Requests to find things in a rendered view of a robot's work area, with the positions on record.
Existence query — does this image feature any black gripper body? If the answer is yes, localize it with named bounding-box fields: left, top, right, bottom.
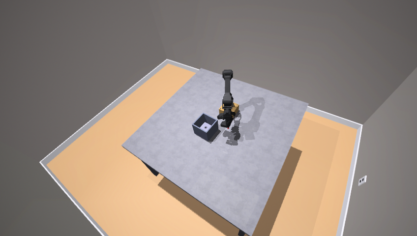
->
left=220, top=111, right=236, bottom=128

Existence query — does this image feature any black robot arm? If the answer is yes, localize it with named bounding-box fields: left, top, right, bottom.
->
left=217, top=69, right=234, bottom=120

